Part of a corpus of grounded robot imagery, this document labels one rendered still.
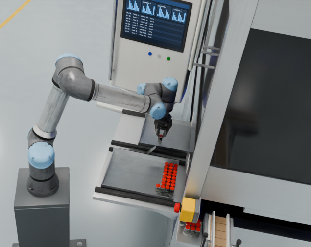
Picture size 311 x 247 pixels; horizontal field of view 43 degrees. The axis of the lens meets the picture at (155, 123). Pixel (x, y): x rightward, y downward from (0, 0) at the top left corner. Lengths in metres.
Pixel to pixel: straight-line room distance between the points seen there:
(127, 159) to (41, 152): 0.44
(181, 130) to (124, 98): 0.65
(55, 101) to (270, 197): 1.01
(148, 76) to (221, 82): 1.24
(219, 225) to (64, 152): 1.87
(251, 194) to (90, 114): 2.32
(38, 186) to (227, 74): 1.05
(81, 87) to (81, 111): 2.16
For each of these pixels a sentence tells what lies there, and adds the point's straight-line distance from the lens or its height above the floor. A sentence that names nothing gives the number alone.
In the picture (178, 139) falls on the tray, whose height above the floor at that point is 0.88.
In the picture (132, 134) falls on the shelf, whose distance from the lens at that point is 2.19.
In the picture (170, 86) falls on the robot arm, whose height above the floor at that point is 1.28.
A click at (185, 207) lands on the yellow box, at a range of 1.67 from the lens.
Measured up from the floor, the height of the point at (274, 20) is 1.84.
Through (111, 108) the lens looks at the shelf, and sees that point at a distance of 2.50.
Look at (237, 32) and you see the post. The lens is 1.29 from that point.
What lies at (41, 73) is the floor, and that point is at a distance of 4.33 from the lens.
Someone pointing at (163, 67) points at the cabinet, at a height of 1.04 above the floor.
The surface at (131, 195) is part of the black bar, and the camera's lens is 1.85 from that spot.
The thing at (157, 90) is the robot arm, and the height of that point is 1.26.
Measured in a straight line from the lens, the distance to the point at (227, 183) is 1.67.
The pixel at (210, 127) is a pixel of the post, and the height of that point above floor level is 1.40.
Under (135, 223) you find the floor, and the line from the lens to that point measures 2.89.
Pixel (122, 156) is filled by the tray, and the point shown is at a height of 0.88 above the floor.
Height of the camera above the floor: 2.28
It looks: 38 degrees down
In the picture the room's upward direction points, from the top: 10 degrees clockwise
